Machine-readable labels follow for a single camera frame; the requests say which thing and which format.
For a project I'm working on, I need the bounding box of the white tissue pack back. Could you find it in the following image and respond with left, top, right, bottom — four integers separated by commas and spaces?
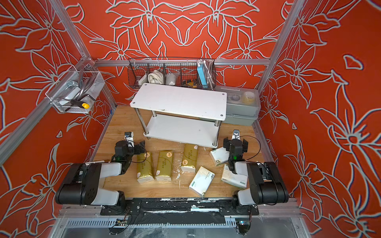
209, 147, 229, 166

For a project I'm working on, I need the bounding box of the white tissue pack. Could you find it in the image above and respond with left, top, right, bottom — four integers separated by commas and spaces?
221, 164, 248, 189
209, 147, 229, 166
189, 167, 215, 197

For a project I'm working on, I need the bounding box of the gold tissue pack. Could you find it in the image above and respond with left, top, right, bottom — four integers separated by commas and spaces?
181, 144, 198, 173
137, 152, 154, 183
155, 150, 174, 181

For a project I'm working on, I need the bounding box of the white tissue pack front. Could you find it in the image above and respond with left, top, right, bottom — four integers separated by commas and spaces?
189, 167, 215, 197

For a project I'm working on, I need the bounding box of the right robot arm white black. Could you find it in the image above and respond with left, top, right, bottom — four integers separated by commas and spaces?
223, 137, 289, 207

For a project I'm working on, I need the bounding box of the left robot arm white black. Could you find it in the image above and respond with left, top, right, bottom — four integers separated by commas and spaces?
55, 140, 146, 206

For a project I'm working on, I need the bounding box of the white two-tier shelf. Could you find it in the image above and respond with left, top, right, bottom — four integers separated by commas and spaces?
130, 83, 227, 148

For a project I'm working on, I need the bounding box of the grey plastic storage box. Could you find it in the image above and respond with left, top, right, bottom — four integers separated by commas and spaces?
214, 86, 261, 126

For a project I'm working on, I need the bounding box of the tape roll in box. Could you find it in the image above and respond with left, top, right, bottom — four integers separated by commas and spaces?
242, 91, 257, 105

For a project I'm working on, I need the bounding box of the white cloth roll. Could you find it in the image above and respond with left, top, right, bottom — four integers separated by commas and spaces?
147, 70, 164, 85

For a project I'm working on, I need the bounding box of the blue box in basket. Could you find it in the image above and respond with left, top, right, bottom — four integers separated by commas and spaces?
196, 59, 208, 88

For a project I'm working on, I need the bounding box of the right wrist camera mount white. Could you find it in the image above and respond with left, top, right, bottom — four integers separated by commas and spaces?
232, 130, 240, 139

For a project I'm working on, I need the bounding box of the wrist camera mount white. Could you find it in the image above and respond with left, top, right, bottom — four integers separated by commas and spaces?
232, 130, 240, 139
124, 132, 135, 147

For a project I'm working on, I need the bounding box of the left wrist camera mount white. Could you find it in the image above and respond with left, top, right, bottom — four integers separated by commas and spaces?
124, 132, 135, 147

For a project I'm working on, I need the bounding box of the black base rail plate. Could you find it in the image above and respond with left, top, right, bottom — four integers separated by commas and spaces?
100, 198, 259, 216

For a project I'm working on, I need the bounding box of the yellow handled tool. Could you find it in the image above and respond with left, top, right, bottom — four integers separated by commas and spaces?
70, 100, 90, 109

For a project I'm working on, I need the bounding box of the clear plastic wall bin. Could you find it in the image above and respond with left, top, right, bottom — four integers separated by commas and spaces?
45, 66, 105, 114

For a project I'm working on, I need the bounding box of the black wire basket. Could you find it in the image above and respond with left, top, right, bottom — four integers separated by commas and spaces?
128, 57, 217, 90

